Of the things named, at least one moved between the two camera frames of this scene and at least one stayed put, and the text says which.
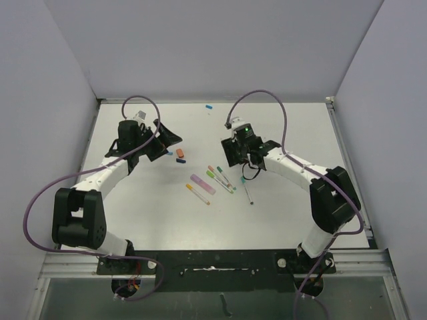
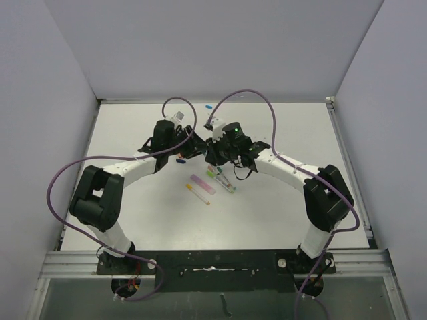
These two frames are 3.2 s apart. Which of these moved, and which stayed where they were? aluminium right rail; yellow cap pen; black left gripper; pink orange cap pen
Moved: black left gripper
Stayed: aluminium right rail; yellow cap pen; pink orange cap pen
